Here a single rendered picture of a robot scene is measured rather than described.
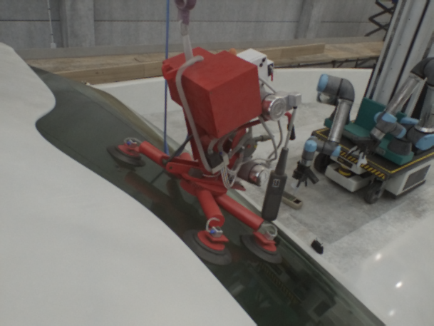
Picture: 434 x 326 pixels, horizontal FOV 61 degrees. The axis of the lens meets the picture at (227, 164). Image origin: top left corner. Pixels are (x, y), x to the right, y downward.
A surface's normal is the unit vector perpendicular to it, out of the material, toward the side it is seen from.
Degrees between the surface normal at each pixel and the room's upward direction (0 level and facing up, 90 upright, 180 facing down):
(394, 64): 90
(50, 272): 21
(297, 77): 90
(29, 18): 90
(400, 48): 90
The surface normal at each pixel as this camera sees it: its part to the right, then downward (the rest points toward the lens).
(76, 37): 0.61, 0.48
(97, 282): 0.42, -0.86
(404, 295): 0.36, -0.60
